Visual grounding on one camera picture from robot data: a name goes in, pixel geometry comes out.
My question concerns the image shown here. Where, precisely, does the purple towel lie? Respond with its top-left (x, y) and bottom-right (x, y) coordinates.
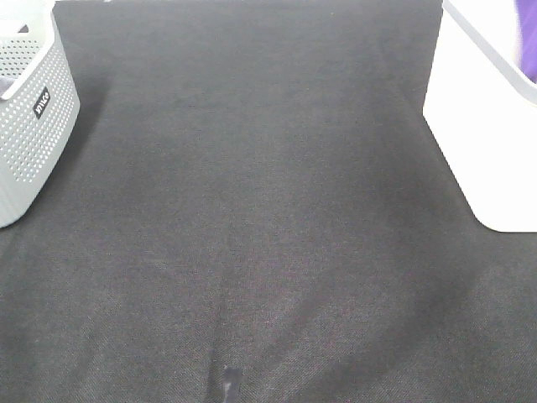
top-left (516, 0), bottom-right (536, 82)

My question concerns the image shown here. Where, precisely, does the black table cloth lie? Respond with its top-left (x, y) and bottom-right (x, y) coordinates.
top-left (1, 1), bottom-right (536, 402)

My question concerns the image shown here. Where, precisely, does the white plastic storage bin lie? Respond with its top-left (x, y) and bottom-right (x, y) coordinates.
top-left (423, 1), bottom-right (536, 233)

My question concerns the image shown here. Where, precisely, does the grey perforated plastic basket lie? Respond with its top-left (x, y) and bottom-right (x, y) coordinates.
top-left (1, 1), bottom-right (80, 228)

